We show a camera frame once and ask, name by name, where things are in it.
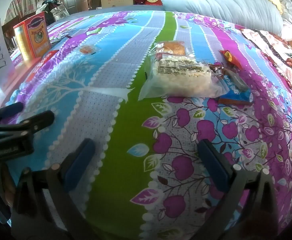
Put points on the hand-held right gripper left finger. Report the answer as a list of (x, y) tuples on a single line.
[(78, 166)]

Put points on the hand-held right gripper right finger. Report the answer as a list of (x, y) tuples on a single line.
[(213, 166)]

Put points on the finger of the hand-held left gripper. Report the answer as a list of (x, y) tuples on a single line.
[(11, 108), (36, 122)]

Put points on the clear puffed rice snack bag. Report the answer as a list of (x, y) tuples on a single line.
[(178, 77)]

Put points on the red yellow-striped snack packet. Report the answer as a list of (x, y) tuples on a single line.
[(229, 56)]

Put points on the colourful printed bedsheet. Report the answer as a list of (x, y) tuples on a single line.
[(126, 120)]

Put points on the blue snack packet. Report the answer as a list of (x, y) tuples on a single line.
[(238, 95)]

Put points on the orange cardboard box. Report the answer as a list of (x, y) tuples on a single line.
[(36, 37)]

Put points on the small orange candy packet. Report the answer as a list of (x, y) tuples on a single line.
[(87, 50)]

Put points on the grey snack packet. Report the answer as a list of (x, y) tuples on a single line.
[(236, 79)]

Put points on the plaid arched cloth cover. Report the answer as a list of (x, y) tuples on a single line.
[(23, 2)]

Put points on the heap of clothes and bags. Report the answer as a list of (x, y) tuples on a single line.
[(53, 7)]

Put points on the clear pastry packet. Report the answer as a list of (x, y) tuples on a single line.
[(173, 47)]

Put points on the floral pillow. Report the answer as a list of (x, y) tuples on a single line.
[(281, 52)]

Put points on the light blue duvet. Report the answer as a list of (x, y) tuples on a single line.
[(223, 7)]

